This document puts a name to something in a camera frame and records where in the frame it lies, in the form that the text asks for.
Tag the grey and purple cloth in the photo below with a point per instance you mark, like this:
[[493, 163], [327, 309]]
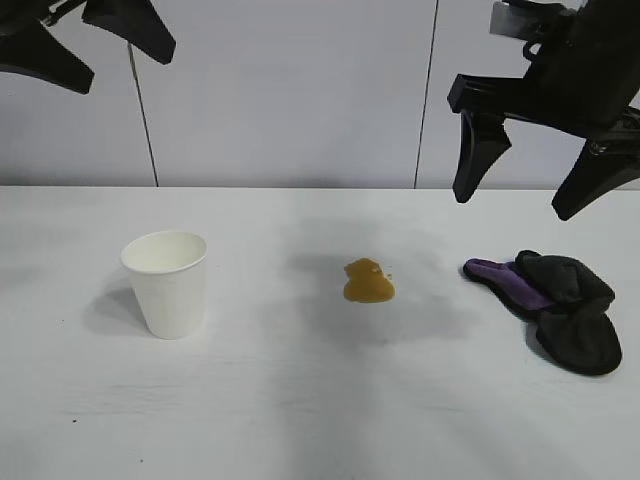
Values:
[[575, 330]]

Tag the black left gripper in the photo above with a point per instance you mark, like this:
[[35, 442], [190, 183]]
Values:
[[20, 12]]

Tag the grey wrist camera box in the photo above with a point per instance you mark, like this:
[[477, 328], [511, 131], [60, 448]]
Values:
[[507, 20]]

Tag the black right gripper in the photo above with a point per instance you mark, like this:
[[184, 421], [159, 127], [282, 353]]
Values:
[[575, 85]]

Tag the white paper cup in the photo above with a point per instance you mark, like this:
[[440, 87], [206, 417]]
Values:
[[170, 290]]

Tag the brown liquid spill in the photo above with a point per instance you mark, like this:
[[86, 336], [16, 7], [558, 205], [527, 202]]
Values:
[[367, 287]]

